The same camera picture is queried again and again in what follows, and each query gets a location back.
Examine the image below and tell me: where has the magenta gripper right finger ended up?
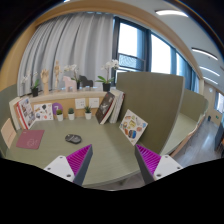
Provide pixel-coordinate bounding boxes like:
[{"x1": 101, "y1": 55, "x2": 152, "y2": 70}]
[{"x1": 135, "y1": 144, "x2": 182, "y2": 184}]

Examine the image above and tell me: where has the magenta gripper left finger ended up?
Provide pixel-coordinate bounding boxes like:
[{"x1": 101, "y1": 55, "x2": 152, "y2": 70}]
[{"x1": 44, "y1": 145, "x2": 93, "y2": 186}]

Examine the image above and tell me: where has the dark grey computer mouse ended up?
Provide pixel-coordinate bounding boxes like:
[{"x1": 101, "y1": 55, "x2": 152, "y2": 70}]
[{"x1": 65, "y1": 134, "x2": 82, "y2": 144}]

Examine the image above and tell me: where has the colourful sticker board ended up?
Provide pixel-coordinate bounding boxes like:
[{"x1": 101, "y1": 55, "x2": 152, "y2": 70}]
[{"x1": 119, "y1": 110, "x2": 148, "y2": 145}]

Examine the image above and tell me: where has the small potted plant middle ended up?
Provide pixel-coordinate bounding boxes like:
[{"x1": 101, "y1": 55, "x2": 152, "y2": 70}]
[{"x1": 68, "y1": 108, "x2": 75, "y2": 120}]

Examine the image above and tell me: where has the small potted plant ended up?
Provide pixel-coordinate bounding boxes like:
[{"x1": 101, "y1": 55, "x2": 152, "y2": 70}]
[
  {"x1": 84, "y1": 106, "x2": 92, "y2": 120},
  {"x1": 56, "y1": 109, "x2": 63, "y2": 121},
  {"x1": 68, "y1": 108, "x2": 75, "y2": 120}
]

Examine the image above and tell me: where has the small potted plant left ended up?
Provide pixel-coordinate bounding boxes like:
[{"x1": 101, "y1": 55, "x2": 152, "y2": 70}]
[{"x1": 56, "y1": 109, "x2": 63, "y2": 121}]

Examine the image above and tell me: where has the small potted plant right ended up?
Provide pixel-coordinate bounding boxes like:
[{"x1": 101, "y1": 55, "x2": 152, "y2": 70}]
[{"x1": 84, "y1": 106, "x2": 92, "y2": 120}]

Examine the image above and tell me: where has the purple round card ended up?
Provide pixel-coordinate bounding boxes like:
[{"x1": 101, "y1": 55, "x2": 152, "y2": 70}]
[{"x1": 52, "y1": 103, "x2": 63, "y2": 115}]

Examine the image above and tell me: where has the white illustrated card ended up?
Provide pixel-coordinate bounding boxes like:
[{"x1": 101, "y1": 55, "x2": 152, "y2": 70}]
[{"x1": 34, "y1": 103, "x2": 53, "y2": 121}]

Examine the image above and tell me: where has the green partition panel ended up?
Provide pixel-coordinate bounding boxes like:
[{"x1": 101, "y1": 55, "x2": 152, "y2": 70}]
[{"x1": 116, "y1": 72, "x2": 185, "y2": 153}]

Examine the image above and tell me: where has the dark cover book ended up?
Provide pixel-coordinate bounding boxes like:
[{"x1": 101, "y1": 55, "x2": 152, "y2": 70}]
[{"x1": 95, "y1": 92, "x2": 115, "y2": 124}]

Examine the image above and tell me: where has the beige card at left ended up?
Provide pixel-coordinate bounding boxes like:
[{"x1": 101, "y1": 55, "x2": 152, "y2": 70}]
[{"x1": 1, "y1": 118, "x2": 16, "y2": 148}]

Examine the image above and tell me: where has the picture book red spine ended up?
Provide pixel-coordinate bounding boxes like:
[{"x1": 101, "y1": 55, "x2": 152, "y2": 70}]
[{"x1": 16, "y1": 97, "x2": 35, "y2": 129}]

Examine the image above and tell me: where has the white leaning book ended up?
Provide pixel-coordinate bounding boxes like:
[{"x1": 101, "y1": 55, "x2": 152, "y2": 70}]
[{"x1": 109, "y1": 90, "x2": 125, "y2": 123}]

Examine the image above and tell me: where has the pink toy horse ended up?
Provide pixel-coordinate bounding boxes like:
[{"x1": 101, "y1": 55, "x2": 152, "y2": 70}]
[{"x1": 63, "y1": 76, "x2": 77, "y2": 92}]

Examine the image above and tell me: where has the black toy horse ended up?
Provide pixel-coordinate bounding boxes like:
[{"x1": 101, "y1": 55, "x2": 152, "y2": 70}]
[{"x1": 79, "y1": 75, "x2": 93, "y2": 87}]

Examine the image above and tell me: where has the orchid pot far left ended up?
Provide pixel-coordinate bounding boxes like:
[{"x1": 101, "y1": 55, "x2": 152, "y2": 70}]
[{"x1": 21, "y1": 72, "x2": 40, "y2": 97}]

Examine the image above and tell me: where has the wooden hand model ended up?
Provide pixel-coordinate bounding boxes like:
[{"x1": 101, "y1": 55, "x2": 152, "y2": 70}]
[{"x1": 40, "y1": 69, "x2": 49, "y2": 95}]

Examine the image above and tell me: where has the wooden mannequin figure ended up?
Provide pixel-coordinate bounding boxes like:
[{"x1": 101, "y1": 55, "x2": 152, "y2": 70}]
[{"x1": 54, "y1": 60, "x2": 62, "y2": 90}]

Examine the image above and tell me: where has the white orchid behind horse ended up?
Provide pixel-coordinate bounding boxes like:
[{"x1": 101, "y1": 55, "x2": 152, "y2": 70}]
[{"x1": 64, "y1": 64, "x2": 81, "y2": 87}]

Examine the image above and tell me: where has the white orchid black pot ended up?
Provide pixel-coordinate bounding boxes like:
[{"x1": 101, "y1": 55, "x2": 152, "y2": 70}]
[{"x1": 97, "y1": 59, "x2": 119, "y2": 92}]

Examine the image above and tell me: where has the grey curtain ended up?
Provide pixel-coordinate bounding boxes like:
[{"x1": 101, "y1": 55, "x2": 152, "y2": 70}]
[{"x1": 17, "y1": 12, "x2": 113, "y2": 96}]

